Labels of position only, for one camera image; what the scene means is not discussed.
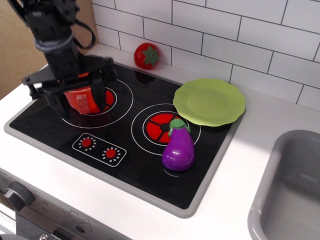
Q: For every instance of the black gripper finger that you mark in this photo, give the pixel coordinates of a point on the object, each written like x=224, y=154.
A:
x=57, y=100
x=98, y=91

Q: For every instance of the grey toy sink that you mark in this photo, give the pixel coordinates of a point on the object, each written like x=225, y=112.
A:
x=287, y=202

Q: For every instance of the red plastic toy cup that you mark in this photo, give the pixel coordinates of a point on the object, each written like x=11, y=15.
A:
x=82, y=100

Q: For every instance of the red toy tomato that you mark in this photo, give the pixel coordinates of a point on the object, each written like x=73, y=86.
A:
x=146, y=56

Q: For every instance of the grey oven knob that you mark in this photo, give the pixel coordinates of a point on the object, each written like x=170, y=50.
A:
x=18, y=196

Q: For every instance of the black toy stove top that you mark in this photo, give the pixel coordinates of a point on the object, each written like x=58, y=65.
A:
x=124, y=144

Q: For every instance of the green plastic toy plate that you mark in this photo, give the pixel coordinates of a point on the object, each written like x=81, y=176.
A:
x=209, y=102

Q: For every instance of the purple toy eggplant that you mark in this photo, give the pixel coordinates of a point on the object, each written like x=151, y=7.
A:
x=179, y=154

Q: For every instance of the wooden side panel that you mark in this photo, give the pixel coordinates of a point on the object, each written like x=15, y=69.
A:
x=18, y=54

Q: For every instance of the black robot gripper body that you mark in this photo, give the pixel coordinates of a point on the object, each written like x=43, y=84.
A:
x=67, y=68

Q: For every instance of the grey oven front panel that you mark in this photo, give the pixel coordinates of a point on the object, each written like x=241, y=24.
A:
x=48, y=218

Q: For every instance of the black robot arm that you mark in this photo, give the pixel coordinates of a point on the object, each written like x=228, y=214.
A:
x=50, y=22

